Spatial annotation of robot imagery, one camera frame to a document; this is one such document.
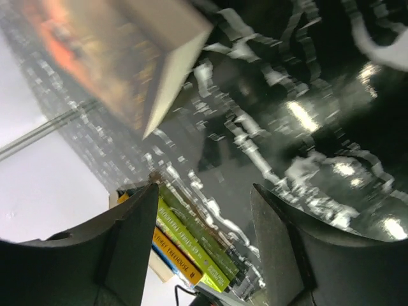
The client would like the Tale of Two Cities book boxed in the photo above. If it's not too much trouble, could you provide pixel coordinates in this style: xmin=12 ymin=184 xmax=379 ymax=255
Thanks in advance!
xmin=15 ymin=1 xmax=212 ymax=137

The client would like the blue back-cover book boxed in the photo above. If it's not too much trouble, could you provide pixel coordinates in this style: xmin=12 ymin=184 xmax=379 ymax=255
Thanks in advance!
xmin=152 ymin=226 xmax=203 ymax=286

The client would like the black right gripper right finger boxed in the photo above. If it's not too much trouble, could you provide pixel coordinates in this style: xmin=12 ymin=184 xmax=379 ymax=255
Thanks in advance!
xmin=251 ymin=184 xmax=407 ymax=305

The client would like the left corner aluminium post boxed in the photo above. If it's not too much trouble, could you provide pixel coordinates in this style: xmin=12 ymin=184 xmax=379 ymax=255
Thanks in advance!
xmin=1 ymin=99 xmax=98 ymax=161

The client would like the lime green book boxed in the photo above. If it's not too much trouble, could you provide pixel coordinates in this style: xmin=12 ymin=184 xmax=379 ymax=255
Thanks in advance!
xmin=157 ymin=184 xmax=239 ymax=293

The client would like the black marble pattern mat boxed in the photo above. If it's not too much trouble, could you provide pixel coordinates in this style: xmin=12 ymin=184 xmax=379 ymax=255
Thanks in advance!
xmin=1 ymin=1 xmax=407 ymax=305

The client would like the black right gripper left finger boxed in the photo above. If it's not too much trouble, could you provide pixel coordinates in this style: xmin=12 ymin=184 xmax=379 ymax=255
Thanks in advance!
xmin=1 ymin=184 xmax=159 ymax=305

